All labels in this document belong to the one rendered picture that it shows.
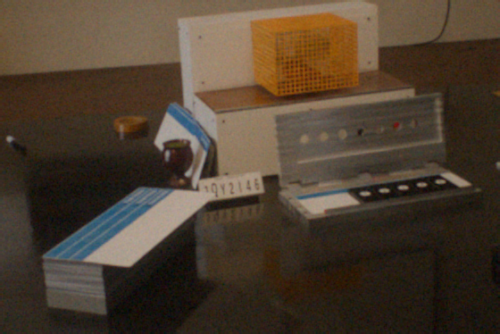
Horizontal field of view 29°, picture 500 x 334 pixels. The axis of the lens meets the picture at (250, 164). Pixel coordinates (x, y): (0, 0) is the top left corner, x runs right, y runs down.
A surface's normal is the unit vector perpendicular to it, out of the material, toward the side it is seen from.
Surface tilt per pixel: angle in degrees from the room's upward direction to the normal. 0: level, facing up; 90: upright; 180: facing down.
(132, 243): 0
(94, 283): 90
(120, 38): 90
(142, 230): 0
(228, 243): 0
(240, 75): 90
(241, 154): 90
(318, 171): 81
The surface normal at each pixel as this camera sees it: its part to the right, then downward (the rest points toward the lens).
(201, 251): -0.05, -0.95
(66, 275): -0.37, 0.31
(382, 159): 0.29, 0.13
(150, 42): 0.12, 0.30
